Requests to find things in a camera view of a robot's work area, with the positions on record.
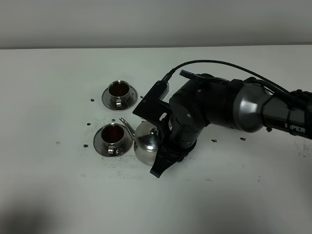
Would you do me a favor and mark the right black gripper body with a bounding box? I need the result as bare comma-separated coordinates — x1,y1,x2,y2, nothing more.
168,73,235,161

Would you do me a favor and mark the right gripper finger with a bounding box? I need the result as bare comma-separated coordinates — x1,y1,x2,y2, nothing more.
150,143,188,178

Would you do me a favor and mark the stainless steel teapot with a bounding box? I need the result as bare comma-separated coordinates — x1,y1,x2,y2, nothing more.
119,117,159,166

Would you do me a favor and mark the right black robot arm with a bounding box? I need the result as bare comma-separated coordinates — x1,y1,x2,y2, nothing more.
151,78,312,177

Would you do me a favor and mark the near stainless steel teacup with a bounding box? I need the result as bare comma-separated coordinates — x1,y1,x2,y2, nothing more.
101,123,124,155

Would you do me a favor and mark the stainless steel teacup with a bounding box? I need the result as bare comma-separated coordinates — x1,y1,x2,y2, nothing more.
101,123,124,155
108,80,130,109

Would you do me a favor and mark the far stainless steel teacup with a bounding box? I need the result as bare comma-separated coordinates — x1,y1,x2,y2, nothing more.
108,80,130,109

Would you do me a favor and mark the near steel saucer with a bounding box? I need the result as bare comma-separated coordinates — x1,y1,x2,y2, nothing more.
93,123,134,157

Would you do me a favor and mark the steel saucer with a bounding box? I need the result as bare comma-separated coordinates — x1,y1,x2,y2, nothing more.
101,85,138,111
93,123,134,157

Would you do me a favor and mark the far steel saucer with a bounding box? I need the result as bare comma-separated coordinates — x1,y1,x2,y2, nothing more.
101,85,138,111

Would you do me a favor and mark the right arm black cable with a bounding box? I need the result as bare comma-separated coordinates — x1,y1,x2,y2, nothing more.
162,60,312,98

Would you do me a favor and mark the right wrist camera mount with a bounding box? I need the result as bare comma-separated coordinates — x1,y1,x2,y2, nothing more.
133,80,171,128

